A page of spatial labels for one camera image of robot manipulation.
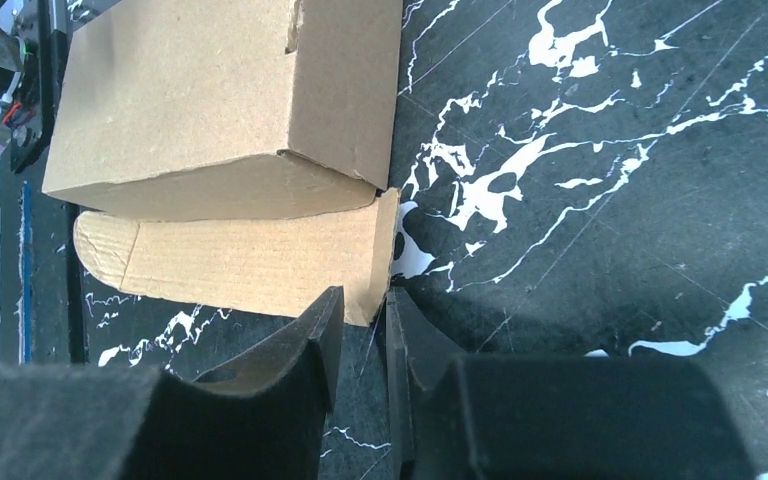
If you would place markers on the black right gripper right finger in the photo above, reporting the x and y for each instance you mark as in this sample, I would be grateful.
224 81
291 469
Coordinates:
460 415

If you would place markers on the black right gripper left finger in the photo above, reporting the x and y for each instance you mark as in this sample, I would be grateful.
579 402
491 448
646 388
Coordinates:
259 415

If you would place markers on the brown cardboard paper box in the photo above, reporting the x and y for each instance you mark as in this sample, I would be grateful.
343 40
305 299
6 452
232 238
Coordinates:
233 153

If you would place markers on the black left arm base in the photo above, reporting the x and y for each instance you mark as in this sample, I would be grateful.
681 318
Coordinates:
33 56

